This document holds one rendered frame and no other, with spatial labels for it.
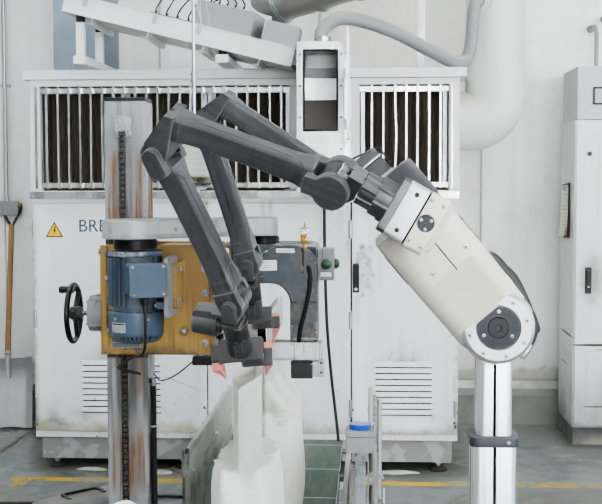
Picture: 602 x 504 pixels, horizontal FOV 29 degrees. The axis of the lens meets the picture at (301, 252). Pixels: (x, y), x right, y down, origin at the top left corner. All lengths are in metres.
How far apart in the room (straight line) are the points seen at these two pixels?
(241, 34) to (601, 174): 2.27
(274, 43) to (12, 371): 2.90
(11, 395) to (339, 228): 2.53
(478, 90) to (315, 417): 1.94
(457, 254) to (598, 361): 4.47
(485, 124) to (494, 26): 0.52
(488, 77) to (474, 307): 3.88
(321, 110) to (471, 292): 3.50
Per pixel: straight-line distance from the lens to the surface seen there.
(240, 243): 3.00
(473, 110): 6.34
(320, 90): 6.01
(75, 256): 6.21
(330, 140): 5.50
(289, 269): 3.29
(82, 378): 6.27
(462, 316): 2.55
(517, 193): 7.35
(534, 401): 7.46
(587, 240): 6.82
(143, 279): 3.08
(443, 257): 2.47
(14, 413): 7.46
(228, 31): 5.73
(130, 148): 3.40
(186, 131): 2.40
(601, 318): 6.87
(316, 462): 4.80
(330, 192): 2.31
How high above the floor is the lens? 1.52
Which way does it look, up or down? 4 degrees down
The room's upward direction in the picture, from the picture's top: straight up
